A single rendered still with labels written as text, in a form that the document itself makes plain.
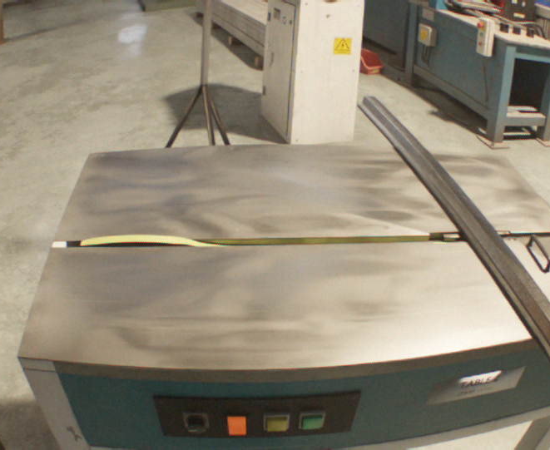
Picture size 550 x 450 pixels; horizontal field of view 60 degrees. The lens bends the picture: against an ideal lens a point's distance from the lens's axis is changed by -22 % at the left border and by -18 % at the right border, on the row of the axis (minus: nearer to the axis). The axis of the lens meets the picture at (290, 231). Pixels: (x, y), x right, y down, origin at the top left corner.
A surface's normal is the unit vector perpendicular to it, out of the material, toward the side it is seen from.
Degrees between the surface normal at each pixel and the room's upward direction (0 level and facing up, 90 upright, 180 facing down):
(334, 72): 90
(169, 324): 0
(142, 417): 90
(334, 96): 90
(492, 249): 75
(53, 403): 90
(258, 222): 0
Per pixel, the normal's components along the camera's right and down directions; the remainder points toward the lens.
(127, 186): 0.06, -0.84
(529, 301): -0.93, -0.14
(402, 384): 0.12, 0.55
